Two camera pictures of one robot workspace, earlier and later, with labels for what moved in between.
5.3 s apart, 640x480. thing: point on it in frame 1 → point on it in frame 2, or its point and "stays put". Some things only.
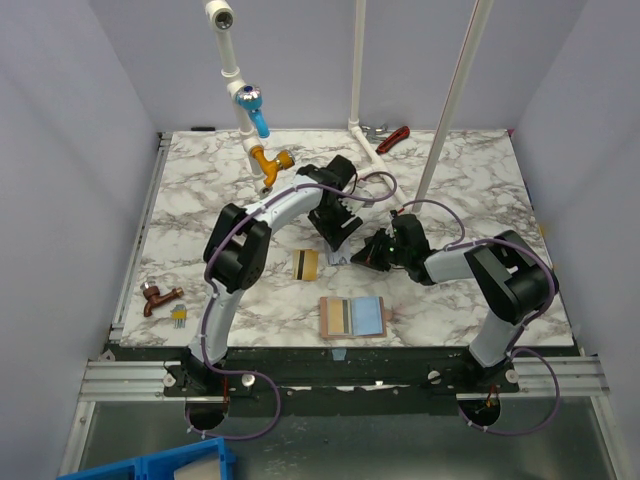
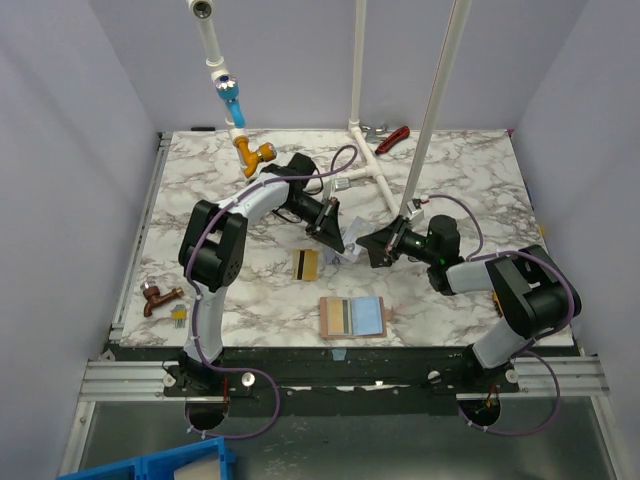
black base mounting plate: x=376 y=381 stays put
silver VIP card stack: x=342 y=256 stays put
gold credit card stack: x=305 y=264 stays put
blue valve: x=250 y=98 → x=227 y=89
